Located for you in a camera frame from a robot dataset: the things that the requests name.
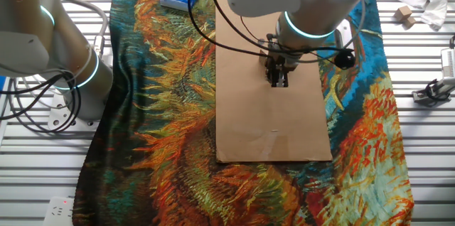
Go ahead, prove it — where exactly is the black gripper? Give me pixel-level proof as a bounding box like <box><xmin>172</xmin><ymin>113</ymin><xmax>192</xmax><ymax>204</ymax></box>
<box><xmin>262</xmin><ymin>40</ymin><xmax>303</xmax><ymax>88</ymax></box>

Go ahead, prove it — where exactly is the brown cardboard sheet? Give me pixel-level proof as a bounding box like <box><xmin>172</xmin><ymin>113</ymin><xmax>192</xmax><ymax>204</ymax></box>
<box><xmin>215</xmin><ymin>0</ymin><xmax>333</xmax><ymax>163</ymax></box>

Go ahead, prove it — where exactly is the sunflower painting print cloth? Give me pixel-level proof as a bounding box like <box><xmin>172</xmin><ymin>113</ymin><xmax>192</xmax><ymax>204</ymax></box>
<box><xmin>72</xmin><ymin>0</ymin><xmax>415</xmax><ymax>226</ymax></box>

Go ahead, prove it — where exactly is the white power strip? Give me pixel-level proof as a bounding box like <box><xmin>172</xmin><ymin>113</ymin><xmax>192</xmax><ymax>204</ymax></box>
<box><xmin>42</xmin><ymin>196</ymin><xmax>75</xmax><ymax>226</ymax></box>

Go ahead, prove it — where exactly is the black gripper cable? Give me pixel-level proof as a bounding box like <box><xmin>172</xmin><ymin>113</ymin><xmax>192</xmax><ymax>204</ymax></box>
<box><xmin>186</xmin><ymin>0</ymin><xmax>267</xmax><ymax>58</ymax></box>
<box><xmin>208</xmin><ymin>0</ymin><xmax>344</xmax><ymax>56</ymax></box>

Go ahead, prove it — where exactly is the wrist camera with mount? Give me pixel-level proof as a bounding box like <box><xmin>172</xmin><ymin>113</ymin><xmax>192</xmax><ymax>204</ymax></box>
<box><xmin>333</xmin><ymin>18</ymin><xmax>356</xmax><ymax>70</ymax></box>

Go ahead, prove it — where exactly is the metal camera bracket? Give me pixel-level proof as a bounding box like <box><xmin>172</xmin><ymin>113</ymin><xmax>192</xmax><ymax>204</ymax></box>
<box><xmin>411</xmin><ymin>78</ymin><xmax>455</xmax><ymax>108</ymax></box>

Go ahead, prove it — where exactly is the grey robot hose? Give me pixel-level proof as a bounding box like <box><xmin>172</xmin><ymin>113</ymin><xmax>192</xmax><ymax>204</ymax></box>
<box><xmin>58</xmin><ymin>0</ymin><xmax>109</xmax><ymax>58</ymax></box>

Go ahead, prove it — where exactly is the black base cable bundle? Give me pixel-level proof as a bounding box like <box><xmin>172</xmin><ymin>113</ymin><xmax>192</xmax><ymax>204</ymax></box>
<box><xmin>0</xmin><ymin>71</ymin><xmax>82</xmax><ymax>134</ymax></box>

